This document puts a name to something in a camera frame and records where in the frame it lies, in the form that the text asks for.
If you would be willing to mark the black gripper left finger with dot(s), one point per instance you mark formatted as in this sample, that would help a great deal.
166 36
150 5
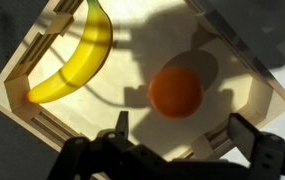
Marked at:
111 153

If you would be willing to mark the yellow toy banana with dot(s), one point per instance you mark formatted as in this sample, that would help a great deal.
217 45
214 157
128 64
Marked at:
86 60

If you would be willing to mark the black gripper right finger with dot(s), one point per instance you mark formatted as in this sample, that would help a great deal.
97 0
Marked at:
265 151

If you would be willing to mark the wooden slatted tray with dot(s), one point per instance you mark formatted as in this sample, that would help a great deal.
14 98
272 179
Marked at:
148 36

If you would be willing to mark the toy orange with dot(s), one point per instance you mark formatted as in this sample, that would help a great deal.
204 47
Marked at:
176 92

